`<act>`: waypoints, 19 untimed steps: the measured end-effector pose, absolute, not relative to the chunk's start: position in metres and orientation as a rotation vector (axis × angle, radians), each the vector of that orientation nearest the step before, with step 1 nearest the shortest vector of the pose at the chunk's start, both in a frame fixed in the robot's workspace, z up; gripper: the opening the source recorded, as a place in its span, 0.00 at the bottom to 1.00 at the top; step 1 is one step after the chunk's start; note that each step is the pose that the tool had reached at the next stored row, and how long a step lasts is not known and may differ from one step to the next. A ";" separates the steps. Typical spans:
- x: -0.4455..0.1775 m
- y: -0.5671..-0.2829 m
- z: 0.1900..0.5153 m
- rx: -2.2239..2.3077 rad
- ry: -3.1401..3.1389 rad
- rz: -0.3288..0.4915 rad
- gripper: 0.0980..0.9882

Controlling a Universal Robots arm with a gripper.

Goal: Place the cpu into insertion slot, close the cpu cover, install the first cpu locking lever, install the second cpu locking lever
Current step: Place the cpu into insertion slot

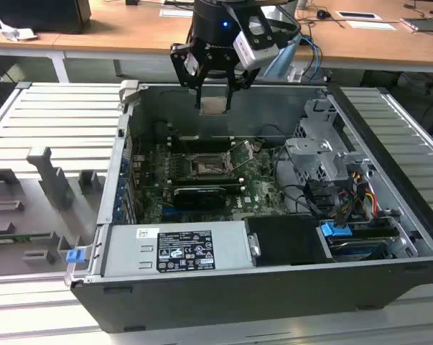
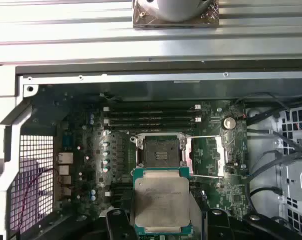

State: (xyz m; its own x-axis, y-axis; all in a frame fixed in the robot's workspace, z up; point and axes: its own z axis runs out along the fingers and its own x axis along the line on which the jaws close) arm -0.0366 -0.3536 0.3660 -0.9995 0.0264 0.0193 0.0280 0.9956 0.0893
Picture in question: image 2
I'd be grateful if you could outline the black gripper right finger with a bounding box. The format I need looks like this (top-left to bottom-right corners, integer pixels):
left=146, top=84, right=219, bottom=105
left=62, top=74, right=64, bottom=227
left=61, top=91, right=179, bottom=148
left=203, top=208, right=302, bottom=240

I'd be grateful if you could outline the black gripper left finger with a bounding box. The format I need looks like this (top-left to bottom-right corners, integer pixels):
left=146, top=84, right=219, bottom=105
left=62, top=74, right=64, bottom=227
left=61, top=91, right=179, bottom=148
left=84, top=208, right=139, bottom=240

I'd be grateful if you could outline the silver CPU with green edge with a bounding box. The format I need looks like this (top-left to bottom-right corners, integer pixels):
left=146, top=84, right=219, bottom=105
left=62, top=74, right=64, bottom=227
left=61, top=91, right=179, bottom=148
left=130, top=166, right=202, bottom=236

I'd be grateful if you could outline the metal socket cover frame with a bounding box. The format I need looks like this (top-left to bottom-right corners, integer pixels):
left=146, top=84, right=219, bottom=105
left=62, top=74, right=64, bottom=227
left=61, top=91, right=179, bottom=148
left=185, top=134, right=228, bottom=180

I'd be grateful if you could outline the CPU socket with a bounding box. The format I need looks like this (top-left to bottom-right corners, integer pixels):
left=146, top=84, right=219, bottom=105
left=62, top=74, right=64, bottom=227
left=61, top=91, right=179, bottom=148
left=135, top=133, right=191, bottom=169

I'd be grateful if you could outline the black RAM slot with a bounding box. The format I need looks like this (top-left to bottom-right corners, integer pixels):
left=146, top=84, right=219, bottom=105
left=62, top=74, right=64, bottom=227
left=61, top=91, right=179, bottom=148
left=107, top=124, right=198, bottom=132
left=103, top=103, right=202, bottom=111
left=103, top=117, right=202, bottom=125
left=107, top=110, right=198, bottom=118

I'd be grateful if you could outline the green motherboard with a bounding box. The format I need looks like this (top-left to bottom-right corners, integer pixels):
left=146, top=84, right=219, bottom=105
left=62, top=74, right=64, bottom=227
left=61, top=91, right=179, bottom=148
left=54, top=98, right=249, bottom=224

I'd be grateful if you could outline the metal network port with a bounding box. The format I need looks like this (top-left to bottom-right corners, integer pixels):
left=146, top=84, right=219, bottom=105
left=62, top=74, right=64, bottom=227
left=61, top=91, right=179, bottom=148
left=56, top=151, right=74, bottom=165

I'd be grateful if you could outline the metal drive cage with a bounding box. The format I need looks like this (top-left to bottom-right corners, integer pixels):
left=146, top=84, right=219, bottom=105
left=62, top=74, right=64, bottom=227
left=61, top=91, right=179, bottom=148
left=272, top=101, right=302, bottom=240

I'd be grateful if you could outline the round silver coin battery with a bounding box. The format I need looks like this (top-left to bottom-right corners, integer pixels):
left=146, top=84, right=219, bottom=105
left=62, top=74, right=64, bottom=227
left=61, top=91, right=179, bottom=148
left=222, top=116, right=237, bottom=131

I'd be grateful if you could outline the open black PC case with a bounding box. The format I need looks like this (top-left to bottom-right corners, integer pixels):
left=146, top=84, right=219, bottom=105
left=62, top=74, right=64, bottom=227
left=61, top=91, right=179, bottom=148
left=0, top=58, right=302, bottom=240

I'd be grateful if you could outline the black cable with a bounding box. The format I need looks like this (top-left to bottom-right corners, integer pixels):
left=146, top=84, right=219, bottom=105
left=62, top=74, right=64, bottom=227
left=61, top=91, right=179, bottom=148
left=249, top=185, right=284, bottom=213
left=233, top=91, right=302, bottom=126

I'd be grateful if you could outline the thin red wire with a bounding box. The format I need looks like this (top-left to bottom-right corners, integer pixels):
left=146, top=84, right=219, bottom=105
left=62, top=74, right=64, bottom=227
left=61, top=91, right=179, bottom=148
left=17, top=166, right=55, bottom=232

